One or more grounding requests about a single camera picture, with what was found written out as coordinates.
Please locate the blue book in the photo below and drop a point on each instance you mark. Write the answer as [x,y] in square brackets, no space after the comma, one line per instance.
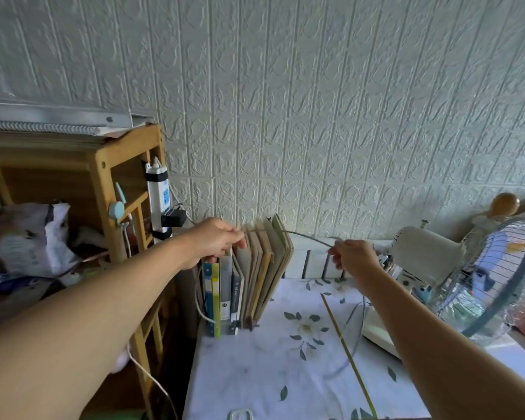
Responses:
[208,301]

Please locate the black charger plug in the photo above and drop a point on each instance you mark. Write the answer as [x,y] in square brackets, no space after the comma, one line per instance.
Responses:
[173,217]

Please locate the white plastic clip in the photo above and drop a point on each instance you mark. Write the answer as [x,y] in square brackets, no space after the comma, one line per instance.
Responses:
[240,414]

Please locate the white blue table fan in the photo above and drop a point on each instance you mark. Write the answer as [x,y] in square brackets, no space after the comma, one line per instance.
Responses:
[424,253]

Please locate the person's right forearm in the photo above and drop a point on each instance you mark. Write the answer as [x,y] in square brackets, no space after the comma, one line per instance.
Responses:
[442,358]

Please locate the white printed plastic bag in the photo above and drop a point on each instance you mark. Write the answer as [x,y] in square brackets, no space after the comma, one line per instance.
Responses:
[30,244]

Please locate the person's left forearm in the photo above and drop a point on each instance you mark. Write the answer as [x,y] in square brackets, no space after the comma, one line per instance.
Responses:
[70,328]

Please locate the white slatted rail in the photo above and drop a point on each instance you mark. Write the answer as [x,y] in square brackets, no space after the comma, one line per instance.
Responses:
[315,262]

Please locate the spiral bound notebook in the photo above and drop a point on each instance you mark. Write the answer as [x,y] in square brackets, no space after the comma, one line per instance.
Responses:
[39,127]

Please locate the person's right hand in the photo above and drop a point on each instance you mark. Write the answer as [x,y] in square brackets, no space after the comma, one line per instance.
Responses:
[356,260]

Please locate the floral cloth covered table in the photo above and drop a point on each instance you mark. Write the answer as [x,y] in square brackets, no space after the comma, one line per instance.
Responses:
[267,367]

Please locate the light blue round hook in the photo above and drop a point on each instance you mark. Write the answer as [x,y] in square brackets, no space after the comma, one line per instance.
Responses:
[116,209]

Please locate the green book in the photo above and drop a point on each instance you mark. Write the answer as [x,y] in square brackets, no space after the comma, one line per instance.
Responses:
[216,301]

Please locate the dark book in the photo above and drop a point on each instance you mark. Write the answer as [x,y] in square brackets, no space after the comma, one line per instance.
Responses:
[236,288]

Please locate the wooden shelf unit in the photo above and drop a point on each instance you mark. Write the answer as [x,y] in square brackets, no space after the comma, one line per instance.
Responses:
[100,170]

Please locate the wooden frame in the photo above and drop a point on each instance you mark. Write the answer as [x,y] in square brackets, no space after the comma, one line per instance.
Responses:
[503,204]

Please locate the grey book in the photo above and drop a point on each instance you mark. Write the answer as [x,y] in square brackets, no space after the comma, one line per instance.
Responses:
[225,293]

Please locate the person's left hand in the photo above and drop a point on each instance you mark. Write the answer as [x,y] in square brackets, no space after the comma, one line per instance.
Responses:
[212,242]

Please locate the white power strip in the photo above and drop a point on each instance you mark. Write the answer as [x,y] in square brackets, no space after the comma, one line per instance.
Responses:
[157,192]

